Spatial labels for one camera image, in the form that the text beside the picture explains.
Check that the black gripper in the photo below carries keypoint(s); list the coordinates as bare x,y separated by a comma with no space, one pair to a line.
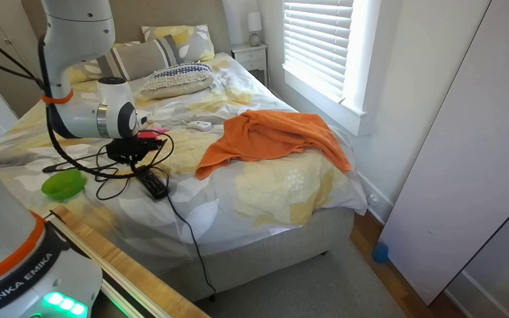
127,150

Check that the black remote control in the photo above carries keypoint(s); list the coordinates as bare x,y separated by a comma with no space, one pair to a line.
155,187

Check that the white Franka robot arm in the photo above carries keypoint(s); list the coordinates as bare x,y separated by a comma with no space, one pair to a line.
7,254

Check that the small white device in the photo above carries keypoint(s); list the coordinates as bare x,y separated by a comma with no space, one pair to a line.
198,125

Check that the green plastic bowl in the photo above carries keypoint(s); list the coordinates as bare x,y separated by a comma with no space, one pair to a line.
62,185

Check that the white knitted pillow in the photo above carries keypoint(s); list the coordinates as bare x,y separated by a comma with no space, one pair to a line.
175,82

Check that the grey striped pillow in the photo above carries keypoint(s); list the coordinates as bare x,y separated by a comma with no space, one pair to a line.
145,58

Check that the yellow floral pillow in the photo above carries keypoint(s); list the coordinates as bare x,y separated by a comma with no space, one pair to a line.
83,72
192,42

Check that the bed with floral duvet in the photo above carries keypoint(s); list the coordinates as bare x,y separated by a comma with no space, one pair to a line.
254,196

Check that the orange cloth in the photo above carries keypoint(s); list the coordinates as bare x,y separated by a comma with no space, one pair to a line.
272,139

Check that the beige headboard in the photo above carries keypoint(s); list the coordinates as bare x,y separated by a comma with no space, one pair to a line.
131,15

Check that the white nightstand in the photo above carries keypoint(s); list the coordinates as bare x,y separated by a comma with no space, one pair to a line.
251,59

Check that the beige closet door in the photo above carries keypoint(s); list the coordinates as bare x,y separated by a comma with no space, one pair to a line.
12,42

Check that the small white lamp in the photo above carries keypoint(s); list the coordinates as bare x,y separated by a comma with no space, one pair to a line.
254,28

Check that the white window blind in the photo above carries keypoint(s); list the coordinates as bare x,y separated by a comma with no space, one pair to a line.
318,42

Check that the white wardrobe panel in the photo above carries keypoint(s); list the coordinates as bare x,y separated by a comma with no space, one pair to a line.
459,148

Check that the white window frame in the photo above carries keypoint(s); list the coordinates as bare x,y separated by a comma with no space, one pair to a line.
362,59

